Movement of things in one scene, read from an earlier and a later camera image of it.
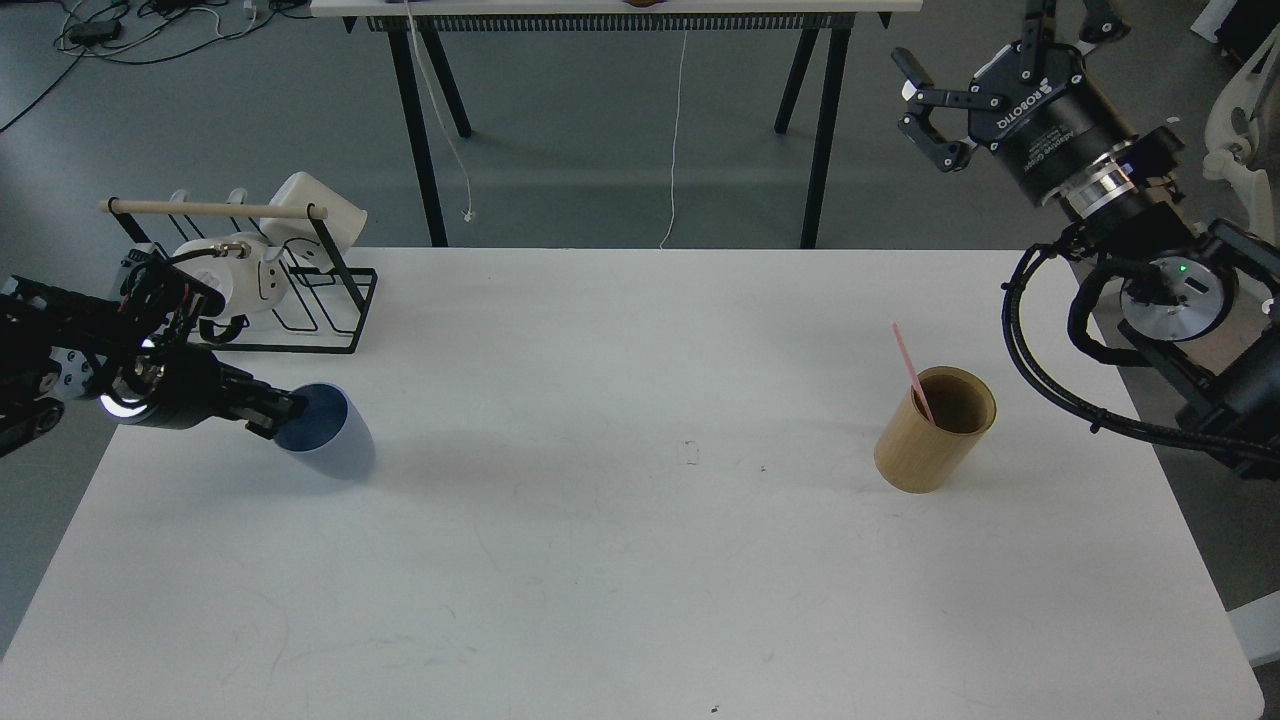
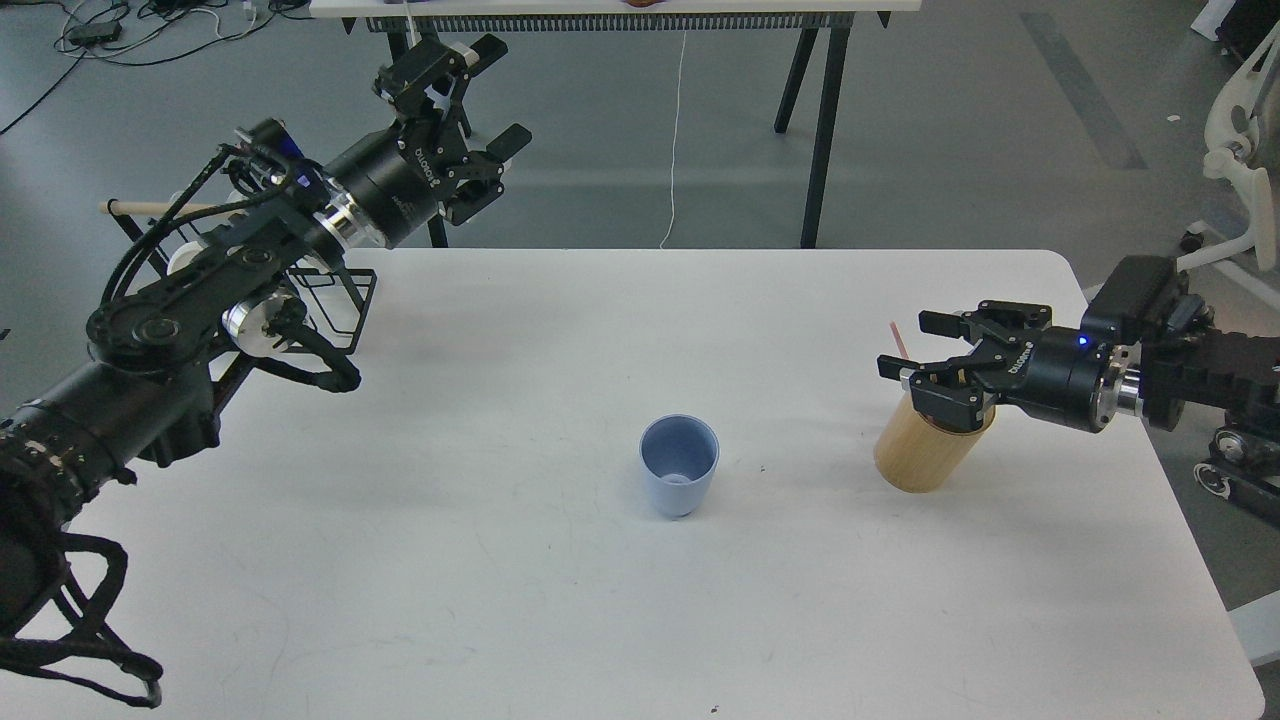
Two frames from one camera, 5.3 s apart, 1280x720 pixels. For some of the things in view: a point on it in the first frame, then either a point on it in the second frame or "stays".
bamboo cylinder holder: [918, 456] stays
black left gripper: [176, 386] -> [395, 181]
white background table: [430, 21] stays
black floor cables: [118, 31] stays
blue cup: [331, 434] -> [680, 453]
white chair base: [1231, 123] stays
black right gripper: [1039, 129] -> [1057, 371]
